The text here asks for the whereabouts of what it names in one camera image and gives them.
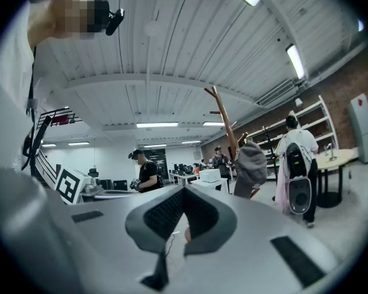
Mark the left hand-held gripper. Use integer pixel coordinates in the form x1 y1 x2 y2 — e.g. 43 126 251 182
54 166 111 205

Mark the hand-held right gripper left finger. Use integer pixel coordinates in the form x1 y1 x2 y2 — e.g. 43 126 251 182
61 184 185 294

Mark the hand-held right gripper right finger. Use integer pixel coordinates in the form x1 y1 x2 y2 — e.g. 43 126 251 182
167 184 340 294

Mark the grey cap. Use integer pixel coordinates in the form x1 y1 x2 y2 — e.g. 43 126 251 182
232 140 268 199

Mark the brown wooden coat rack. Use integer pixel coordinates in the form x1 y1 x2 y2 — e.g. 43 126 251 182
204 86 261 200

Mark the black stair railing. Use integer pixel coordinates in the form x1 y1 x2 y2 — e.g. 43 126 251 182
33 107 83 180

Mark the pink garment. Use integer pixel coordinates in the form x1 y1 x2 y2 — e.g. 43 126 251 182
274 156 292 216

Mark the white square table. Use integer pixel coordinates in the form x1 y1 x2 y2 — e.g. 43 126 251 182
190 178 229 194

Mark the large black screen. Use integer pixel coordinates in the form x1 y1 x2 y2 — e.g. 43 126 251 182
144 148 167 180

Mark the black pole stand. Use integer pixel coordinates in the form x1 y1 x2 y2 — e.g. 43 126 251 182
261 126 280 202

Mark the black and white backpack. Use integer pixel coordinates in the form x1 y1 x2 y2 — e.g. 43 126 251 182
285 142 313 216

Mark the person's white shirt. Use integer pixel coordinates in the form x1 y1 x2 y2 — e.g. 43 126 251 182
0 0 37 171

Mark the round wooden table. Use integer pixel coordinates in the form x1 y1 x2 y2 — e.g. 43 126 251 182
314 148 356 208

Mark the silver table lamp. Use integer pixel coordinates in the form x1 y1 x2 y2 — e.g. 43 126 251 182
324 142 338 162

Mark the white shelving unit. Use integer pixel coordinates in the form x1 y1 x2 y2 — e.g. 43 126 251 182
248 95 340 165

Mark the person's head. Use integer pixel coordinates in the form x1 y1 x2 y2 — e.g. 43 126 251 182
29 0 111 48

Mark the grey refrigerator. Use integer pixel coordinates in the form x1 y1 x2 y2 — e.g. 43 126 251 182
347 93 368 164

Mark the black head-worn camera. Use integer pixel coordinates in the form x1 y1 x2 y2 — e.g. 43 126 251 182
105 8 126 36

